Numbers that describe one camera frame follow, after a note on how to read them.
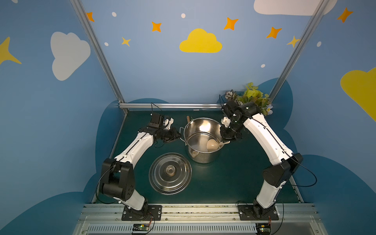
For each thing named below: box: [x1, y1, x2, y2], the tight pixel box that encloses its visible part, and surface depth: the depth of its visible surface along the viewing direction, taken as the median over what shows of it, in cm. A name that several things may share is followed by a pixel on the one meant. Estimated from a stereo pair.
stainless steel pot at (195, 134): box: [179, 117, 224, 165], surface depth 95 cm
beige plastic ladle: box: [206, 138, 231, 152], surface depth 96 cm
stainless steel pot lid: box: [148, 152, 193, 196], surface depth 90 cm
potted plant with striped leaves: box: [225, 82, 274, 117], surface depth 100 cm
